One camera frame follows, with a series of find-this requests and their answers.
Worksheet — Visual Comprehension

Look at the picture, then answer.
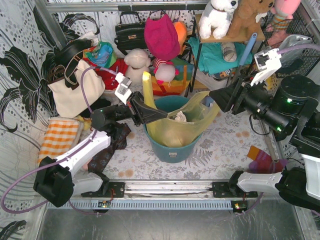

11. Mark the black wire basket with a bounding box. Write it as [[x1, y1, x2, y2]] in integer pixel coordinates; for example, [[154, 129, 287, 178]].
[[261, 12, 320, 78]]

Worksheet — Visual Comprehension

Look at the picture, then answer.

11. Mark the white storage box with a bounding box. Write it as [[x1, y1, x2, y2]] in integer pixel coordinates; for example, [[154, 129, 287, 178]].
[[195, 71, 233, 90]]

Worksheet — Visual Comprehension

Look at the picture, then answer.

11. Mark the pink plush toy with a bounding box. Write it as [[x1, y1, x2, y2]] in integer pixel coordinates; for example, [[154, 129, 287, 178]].
[[265, 0, 301, 32]]

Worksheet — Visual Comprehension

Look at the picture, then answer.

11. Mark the purple cable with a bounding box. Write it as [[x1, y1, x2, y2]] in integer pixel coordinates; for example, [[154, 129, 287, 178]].
[[232, 43, 320, 216], [0, 66, 118, 215]]

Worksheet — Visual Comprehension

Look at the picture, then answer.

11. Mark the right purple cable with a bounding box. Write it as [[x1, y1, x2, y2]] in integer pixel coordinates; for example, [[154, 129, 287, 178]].
[[232, 43, 320, 216]]

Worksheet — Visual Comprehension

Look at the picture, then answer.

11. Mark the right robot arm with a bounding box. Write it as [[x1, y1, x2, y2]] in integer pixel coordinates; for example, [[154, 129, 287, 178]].
[[209, 75, 320, 212]]

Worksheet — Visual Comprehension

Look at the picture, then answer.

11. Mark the pink white plush doll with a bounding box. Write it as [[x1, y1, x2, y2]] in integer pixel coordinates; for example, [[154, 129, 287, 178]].
[[153, 58, 180, 84]]

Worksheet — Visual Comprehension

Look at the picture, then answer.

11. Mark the cream canvas tote bag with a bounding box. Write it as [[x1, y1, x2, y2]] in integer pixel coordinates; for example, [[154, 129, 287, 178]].
[[48, 60, 105, 119]]

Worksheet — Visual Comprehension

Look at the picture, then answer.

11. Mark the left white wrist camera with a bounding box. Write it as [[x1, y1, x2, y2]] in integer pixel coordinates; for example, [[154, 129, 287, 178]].
[[114, 72, 132, 105]]

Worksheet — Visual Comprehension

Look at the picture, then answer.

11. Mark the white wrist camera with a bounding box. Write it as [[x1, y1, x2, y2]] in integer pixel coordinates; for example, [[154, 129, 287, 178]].
[[250, 48, 282, 87], [114, 72, 132, 105]]

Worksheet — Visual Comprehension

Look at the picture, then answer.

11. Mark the grey patterned sock roll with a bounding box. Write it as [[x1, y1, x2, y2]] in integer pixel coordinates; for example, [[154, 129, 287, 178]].
[[220, 42, 237, 63]]

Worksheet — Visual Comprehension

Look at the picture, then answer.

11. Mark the teal plastic trash bin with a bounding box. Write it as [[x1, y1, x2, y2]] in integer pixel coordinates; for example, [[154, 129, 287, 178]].
[[143, 95, 202, 164]]

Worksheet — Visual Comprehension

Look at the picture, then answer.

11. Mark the wooden shelf with black frame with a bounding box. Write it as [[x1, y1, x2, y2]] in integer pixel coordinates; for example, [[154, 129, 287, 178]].
[[184, 14, 266, 97]]

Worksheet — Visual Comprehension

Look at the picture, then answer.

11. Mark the white husky plush dog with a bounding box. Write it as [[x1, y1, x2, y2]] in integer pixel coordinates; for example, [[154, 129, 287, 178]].
[[199, 0, 239, 40]]

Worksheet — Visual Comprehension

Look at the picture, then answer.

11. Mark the orange checkered towel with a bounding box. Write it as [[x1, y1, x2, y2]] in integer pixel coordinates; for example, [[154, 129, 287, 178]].
[[37, 117, 84, 163]]

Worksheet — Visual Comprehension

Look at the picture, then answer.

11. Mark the rainbow striped bag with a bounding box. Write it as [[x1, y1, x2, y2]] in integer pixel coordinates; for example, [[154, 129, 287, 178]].
[[150, 57, 194, 97]]

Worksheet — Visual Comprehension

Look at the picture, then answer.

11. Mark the yellow plastic trash bag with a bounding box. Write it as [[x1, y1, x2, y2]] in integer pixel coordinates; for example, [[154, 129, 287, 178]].
[[141, 71, 221, 148]]

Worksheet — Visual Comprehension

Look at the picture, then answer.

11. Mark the brown teddy bear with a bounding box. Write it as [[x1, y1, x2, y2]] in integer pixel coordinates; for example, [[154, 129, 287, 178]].
[[227, 0, 275, 38]]

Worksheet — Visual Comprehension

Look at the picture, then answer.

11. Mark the magenta fabric bag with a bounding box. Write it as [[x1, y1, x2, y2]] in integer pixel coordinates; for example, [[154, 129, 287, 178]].
[[144, 14, 180, 61]]

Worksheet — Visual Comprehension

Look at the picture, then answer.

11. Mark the red cloth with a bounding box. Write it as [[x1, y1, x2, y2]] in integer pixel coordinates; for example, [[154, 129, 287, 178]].
[[96, 58, 129, 91]]

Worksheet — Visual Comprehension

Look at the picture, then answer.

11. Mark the colorful tie-dye cloth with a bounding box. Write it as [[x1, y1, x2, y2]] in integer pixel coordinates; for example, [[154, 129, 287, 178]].
[[82, 41, 117, 69]]

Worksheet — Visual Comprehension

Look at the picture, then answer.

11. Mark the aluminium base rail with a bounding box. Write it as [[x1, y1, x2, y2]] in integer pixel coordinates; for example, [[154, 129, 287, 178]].
[[69, 178, 251, 201]]

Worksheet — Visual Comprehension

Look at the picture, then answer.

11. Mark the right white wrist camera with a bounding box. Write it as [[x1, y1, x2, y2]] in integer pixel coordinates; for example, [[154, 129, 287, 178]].
[[250, 48, 282, 87]]

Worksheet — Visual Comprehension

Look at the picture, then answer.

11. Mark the blue floor squeegee mop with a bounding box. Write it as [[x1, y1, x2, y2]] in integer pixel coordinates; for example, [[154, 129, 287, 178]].
[[216, 32, 258, 112]]

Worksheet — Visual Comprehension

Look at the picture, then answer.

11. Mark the black wide-brim hat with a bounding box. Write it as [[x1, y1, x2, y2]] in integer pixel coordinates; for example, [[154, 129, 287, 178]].
[[54, 39, 92, 66]]

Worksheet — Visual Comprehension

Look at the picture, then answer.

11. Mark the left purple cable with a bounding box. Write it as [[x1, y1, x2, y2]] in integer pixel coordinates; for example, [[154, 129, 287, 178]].
[[0, 66, 118, 215]]

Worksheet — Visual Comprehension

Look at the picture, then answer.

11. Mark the silver foil pouch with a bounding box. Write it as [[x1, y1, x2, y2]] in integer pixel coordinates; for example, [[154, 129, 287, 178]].
[[278, 34, 313, 65]]

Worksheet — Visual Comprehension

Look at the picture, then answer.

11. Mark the black leather handbag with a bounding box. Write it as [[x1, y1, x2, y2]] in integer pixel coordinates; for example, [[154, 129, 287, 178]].
[[114, 11, 148, 56]]

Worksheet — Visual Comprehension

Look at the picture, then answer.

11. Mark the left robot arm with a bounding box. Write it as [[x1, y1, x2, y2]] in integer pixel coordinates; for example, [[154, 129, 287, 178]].
[[33, 91, 168, 208]]

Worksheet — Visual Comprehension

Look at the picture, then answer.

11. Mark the orange plush toy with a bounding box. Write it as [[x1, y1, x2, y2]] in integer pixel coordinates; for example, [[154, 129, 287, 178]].
[[173, 21, 187, 51]]

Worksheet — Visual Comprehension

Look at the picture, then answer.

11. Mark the striped colorful sock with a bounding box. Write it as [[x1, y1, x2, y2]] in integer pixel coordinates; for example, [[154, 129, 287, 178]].
[[247, 145, 288, 174]]

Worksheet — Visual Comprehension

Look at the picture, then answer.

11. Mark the cream plush lamb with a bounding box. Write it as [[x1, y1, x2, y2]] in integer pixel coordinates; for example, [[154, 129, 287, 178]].
[[124, 48, 151, 84]]

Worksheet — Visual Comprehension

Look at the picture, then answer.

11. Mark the brown floral necktie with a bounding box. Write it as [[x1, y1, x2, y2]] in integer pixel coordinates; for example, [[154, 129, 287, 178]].
[[87, 123, 131, 173]]

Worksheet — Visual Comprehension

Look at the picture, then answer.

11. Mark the crumpled white paper trash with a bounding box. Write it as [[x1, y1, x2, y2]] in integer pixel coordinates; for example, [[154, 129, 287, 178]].
[[173, 111, 187, 123]]

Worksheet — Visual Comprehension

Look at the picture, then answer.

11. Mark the teal folded cloth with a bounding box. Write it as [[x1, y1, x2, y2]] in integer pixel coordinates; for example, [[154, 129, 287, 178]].
[[197, 42, 246, 75]]

